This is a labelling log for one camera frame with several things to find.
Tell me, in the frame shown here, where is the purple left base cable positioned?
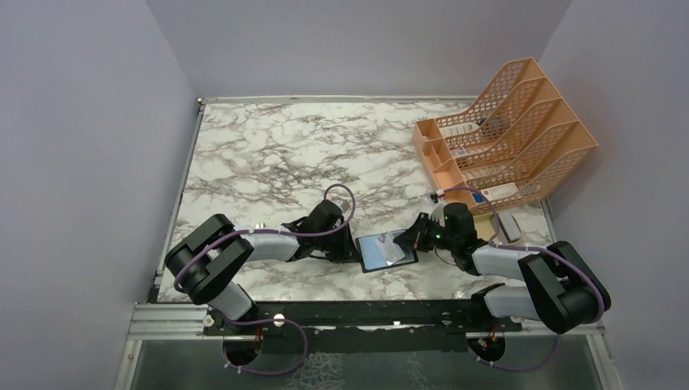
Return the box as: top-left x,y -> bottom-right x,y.
221,315 -> 310,376

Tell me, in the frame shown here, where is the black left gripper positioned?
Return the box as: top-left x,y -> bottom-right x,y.
315,221 -> 363,263

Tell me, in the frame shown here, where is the silver VIP credit card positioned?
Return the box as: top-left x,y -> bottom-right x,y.
375,232 -> 406,266

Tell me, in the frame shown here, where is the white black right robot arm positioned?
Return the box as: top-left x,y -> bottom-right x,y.
393,203 -> 611,334

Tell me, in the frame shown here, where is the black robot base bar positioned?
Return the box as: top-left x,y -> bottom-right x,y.
203,299 -> 522,354

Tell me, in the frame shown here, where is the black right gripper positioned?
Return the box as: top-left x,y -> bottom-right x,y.
394,211 -> 457,252

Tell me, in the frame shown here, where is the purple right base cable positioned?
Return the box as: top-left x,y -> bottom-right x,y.
466,331 -> 561,374

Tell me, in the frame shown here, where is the orange mesh file organizer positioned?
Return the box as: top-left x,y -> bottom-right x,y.
411,58 -> 598,215

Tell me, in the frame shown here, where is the white card box in organizer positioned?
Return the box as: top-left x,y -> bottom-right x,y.
471,182 -> 518,206

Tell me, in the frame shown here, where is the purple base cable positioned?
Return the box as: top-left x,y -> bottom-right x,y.
221,315 -> 310,376
466,331 -> 561,374

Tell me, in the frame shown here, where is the black leather card holder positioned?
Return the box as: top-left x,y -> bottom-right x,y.
354,230 -> 418,273

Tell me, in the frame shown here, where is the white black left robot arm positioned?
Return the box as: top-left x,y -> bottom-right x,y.
164,200 -> 361,334

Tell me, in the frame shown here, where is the beige card tray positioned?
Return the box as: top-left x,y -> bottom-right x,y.
474,211 -> 522,245

